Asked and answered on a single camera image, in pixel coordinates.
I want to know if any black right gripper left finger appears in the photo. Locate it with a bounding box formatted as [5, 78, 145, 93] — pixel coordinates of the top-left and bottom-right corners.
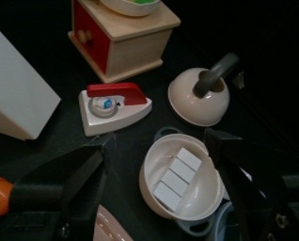
[9, 133, 117, 241]

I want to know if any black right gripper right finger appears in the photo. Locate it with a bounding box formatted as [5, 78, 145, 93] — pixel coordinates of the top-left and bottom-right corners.
[202, 127, 299, 241]

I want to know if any cream toy bowl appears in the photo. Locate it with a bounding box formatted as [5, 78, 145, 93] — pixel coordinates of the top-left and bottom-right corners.
[138, 133, 225, 222]

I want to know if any white rectangular tile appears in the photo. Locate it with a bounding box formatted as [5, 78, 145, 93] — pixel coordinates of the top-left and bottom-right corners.
[174, 147, 202, 172]
[152, 181, 182, 212]
[160, 169, 189, 198]
[166, 156, 197, 185]

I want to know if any light blue toy dish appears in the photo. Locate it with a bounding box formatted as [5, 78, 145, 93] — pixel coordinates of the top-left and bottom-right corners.
[213, 201, 242, 241]

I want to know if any white rectangular box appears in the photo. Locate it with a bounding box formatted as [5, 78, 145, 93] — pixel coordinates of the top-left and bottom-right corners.
[0, 20, 61, 141]

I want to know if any wooden box with red drawer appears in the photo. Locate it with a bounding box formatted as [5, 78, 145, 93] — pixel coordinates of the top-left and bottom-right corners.
[68, 0, 181, 84]

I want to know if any white toy bowl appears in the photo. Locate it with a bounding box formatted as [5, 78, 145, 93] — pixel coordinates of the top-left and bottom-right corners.
[97, 0, 161, 18]

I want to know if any white toy iron red handle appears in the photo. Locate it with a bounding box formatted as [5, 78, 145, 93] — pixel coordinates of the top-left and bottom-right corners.
[77, 82, 153, 137]

